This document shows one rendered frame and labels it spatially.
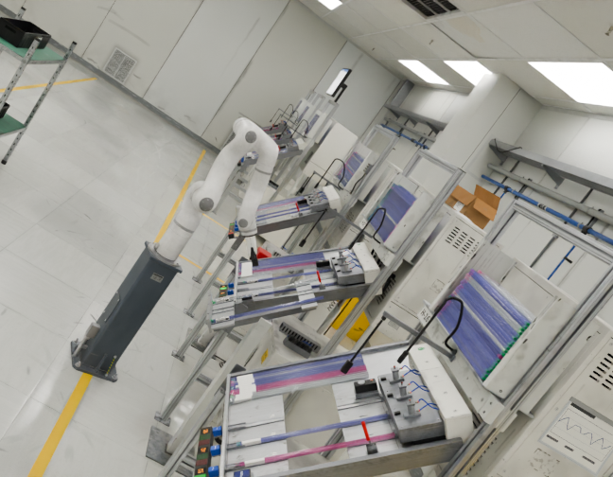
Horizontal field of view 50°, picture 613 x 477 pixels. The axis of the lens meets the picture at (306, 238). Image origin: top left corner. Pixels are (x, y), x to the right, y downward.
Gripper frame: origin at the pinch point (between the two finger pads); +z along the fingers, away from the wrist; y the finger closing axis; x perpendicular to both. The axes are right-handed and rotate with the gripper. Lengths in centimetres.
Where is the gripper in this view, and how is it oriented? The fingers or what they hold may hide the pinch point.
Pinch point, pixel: (254, 262)
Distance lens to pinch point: 343.8
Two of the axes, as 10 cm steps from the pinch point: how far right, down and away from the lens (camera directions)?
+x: 9.8, -1.7, 0.3
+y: 0.8, 2.6, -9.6
